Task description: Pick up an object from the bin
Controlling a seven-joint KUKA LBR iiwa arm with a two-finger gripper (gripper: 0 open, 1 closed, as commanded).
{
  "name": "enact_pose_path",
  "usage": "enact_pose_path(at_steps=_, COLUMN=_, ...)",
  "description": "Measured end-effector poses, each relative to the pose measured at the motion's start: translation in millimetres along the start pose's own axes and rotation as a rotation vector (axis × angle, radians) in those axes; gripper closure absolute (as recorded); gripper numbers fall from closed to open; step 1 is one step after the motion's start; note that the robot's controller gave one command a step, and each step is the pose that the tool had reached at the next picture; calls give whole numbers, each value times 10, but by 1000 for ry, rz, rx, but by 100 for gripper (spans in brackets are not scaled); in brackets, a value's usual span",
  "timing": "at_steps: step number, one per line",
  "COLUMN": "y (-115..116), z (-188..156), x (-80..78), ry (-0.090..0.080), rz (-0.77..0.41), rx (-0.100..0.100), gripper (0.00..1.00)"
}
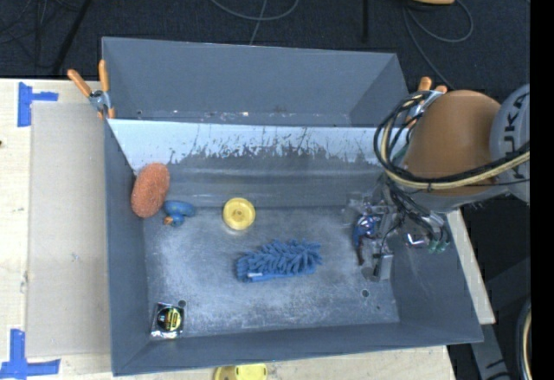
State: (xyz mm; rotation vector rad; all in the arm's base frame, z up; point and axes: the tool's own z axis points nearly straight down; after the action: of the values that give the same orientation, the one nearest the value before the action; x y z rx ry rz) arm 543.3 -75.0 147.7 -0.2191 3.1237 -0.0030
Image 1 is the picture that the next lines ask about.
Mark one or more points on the orange scouring pad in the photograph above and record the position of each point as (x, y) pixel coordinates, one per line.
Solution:
(149, 192)

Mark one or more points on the yellow round plastic cup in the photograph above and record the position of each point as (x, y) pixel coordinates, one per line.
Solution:
(240, 372)
(239, 214)

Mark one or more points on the pale wood board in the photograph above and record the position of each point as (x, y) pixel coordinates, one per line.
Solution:
(65, 218)

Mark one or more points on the blue and red toy figure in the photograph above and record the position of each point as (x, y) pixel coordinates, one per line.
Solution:
(361, 231)

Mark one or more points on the grey metal bin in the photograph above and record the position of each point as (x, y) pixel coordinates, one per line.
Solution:
(268, 309)

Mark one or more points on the black and yellow tape measure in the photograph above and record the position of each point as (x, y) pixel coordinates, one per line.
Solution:
(168, 320)

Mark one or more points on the blue chenille duster cloth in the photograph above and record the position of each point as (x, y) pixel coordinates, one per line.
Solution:
(281, 259)

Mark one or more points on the blue toy duck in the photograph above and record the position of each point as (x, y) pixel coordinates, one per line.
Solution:
(177, 209)

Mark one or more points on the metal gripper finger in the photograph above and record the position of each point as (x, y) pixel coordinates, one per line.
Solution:
(361, 207)
(382, 268)

